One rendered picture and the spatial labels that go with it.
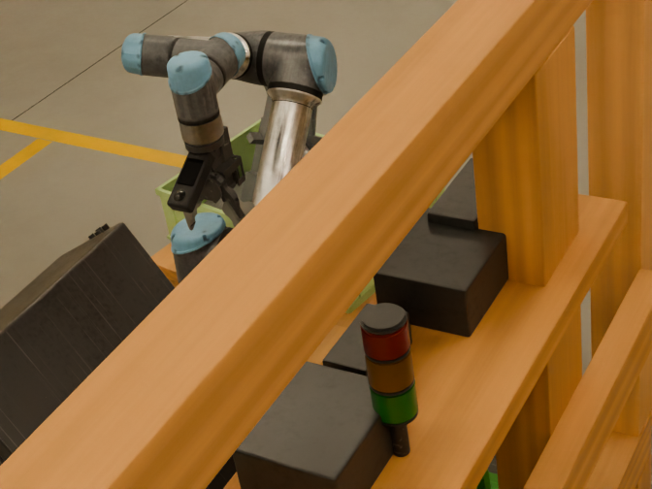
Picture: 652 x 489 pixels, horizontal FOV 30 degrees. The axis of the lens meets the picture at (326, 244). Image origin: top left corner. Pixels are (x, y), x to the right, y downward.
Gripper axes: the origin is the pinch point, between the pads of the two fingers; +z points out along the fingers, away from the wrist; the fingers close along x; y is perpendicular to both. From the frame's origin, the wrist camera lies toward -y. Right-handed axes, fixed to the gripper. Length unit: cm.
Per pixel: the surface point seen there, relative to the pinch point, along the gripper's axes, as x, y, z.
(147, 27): 276, 314, 128
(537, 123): -74, -27, -49
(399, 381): -72, -63, -37
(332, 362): -58, -55, -30
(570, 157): -74, -16, -38
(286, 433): -61, -70, -32
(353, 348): -60, -52, -30
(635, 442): -74, 15, 41
